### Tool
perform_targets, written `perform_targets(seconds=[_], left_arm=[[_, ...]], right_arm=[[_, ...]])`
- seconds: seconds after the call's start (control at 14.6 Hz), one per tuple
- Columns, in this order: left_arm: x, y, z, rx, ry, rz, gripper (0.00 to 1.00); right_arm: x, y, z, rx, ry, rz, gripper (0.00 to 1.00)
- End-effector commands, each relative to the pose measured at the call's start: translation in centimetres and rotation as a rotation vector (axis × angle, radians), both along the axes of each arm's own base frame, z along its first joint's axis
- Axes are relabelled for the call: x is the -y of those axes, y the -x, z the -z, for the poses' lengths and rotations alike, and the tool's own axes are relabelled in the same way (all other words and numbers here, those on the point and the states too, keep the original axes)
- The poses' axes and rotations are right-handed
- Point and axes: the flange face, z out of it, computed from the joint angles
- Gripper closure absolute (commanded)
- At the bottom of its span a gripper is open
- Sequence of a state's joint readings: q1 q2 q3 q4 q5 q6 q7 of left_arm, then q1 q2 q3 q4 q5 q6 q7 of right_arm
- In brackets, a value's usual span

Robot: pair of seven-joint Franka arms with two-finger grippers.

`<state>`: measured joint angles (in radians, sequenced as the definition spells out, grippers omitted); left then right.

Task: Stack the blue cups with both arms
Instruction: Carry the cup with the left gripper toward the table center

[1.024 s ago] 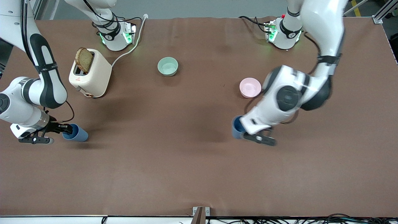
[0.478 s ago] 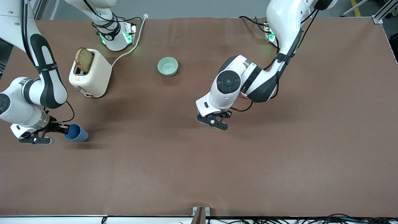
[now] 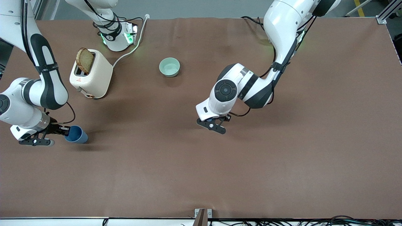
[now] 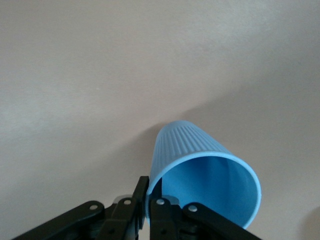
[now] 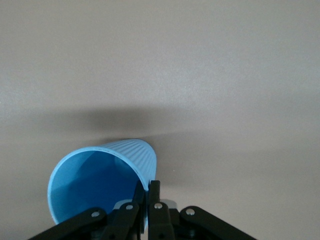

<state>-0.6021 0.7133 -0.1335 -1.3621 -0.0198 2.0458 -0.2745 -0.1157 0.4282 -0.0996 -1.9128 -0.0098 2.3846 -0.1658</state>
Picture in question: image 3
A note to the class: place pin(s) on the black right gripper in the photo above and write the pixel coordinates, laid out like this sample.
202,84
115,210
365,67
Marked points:
55,129

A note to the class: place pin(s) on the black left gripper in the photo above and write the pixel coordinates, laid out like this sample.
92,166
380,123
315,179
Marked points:
227,119

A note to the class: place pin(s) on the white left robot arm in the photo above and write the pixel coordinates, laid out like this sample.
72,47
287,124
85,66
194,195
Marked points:
282,25

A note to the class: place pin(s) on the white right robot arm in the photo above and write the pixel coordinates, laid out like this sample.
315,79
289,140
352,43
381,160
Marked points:
50,88

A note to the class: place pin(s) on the brown table cover sheet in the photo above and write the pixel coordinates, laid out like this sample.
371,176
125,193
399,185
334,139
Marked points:
201,172

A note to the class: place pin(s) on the cream white toaster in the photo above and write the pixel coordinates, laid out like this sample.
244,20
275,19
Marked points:
99,78

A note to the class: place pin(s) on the brown bread slice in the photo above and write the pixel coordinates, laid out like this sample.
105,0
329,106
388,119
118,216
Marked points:
84,60

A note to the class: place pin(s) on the green bowl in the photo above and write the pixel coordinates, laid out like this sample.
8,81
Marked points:
169,67

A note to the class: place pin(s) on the grey metal bracket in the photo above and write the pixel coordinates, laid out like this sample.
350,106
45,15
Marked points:
209,213

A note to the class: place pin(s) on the brown mount post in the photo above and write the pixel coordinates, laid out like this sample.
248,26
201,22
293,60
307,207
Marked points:
201,219

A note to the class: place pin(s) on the aluminium frame profile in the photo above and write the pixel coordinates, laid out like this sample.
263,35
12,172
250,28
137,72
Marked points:
37,9
389,11

